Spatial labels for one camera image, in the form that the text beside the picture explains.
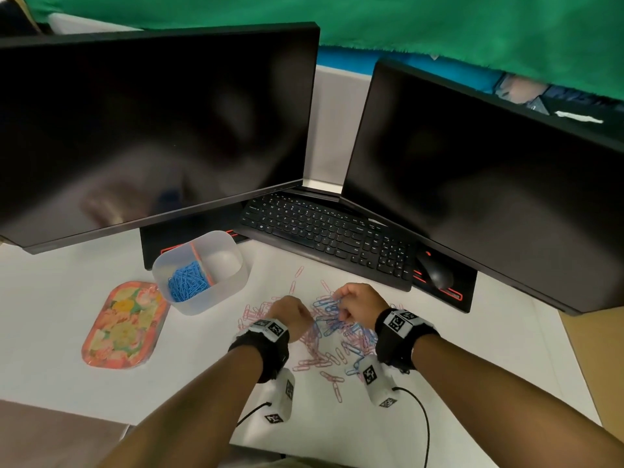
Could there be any person's right hand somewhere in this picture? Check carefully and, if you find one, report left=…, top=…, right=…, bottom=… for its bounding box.
left=333, top=283, right=391, bottom=332

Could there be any person's left hand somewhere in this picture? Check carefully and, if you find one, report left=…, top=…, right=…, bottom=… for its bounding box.
left=266, top=295, right=315, bottom=344

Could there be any person's left forearm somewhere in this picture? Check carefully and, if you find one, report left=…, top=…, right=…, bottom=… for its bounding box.
left=97, top=343, right=265, bottom=468

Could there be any person's right forearm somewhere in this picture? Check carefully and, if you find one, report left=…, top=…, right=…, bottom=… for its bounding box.
left=411, top=333, right=624, bottom=468

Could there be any pile of pink and blue clips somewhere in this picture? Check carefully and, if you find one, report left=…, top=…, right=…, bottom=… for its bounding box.
left=237, top=266, right=405, bottom=404

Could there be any black left wrist band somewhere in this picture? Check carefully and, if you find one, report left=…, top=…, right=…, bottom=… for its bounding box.
left=228, top=318, right=291, bottom=384

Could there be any black wrist band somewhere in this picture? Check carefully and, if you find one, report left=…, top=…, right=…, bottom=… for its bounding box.
left=374, top=308, right=441, bottom=374
left=228, top=318, right=291, bottom=384

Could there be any black right wrist band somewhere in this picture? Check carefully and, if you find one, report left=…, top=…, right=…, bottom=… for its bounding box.
left=374, top=308, right=441, bottom=374

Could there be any black keyboard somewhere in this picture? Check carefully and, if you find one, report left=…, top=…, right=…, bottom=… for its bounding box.
left=239, top=191, right=418, bottom=292

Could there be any translucent plastic container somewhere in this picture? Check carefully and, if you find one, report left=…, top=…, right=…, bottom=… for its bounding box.
left=152, top=231, right=249, bottom=317

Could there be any black computer mouse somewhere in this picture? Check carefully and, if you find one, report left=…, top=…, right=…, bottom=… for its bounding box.
left=416, top=252, right=455, bottom=290

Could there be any orange container divider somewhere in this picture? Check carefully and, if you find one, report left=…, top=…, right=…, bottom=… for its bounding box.
left=189, top=242, right=215, bottom=287

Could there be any black red-trimmed monitor base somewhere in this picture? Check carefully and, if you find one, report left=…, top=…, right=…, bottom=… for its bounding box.
left=140, top=205, right=252, bottom=271
left=411, top=249, right=478, bottom=314

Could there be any heap of blue paper clips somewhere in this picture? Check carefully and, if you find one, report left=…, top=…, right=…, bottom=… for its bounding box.
left=168, top=261, right=211, bottom=304

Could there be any grey partition panel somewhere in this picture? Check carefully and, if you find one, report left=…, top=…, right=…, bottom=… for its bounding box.
left=302, top=64, right=373, bottom=194

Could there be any floral orange tray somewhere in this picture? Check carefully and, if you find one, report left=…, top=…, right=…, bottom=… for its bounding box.
left=81, top=281, right=171, bottom=370

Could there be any white table sheet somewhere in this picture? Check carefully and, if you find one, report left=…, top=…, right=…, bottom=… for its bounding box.
left=0, top=228, right=603, bottom=468

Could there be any large black computer monitor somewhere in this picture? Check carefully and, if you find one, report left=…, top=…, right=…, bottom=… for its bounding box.
left=0, top=22, right=321, bottom=255

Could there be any green cloth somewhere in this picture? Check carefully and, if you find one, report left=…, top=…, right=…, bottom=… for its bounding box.
left=19, top=0, right=624, bottom=102

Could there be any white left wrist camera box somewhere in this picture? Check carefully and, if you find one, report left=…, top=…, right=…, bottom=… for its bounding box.
left=265, top=368, right=296, bottom=425

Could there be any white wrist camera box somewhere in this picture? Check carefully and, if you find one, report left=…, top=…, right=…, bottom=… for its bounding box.
left=265, top=368, right=296, bottom=425
left=359, top=355, right=400, bottom=409

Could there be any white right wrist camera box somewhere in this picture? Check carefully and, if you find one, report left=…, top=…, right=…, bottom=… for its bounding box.
left=359, top=355, right=400, bottom=409

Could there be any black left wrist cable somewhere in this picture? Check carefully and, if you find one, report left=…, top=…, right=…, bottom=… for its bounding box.
left=236, top=401, right=273, bottom=428

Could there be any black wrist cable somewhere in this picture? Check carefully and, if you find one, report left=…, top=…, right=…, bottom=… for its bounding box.
left=236, top=401, right=273, bottom=428
left=392, top=386, right=431, bottom=468

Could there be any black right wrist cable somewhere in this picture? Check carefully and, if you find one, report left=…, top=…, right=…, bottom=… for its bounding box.
left=392, top=386, right=431, bottom=468

